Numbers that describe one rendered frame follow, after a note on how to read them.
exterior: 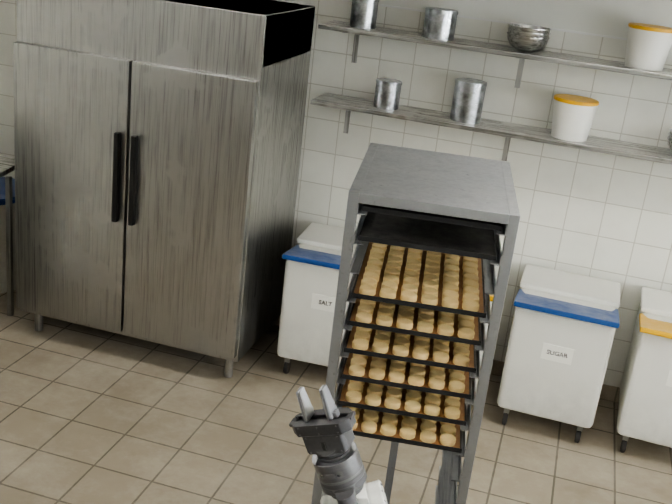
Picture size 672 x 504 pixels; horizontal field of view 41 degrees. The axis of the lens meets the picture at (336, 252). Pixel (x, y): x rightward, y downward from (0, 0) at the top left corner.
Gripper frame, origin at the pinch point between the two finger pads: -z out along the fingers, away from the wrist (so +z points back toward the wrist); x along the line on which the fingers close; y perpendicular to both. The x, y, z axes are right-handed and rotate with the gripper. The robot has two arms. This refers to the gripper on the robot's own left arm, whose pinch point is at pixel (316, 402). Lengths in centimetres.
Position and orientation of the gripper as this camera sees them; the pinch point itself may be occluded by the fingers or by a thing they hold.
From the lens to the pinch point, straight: 167.8
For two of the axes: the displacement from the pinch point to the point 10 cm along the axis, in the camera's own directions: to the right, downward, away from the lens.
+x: 8.9, -1.5, -4.3
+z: 3.0, 9.0, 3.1
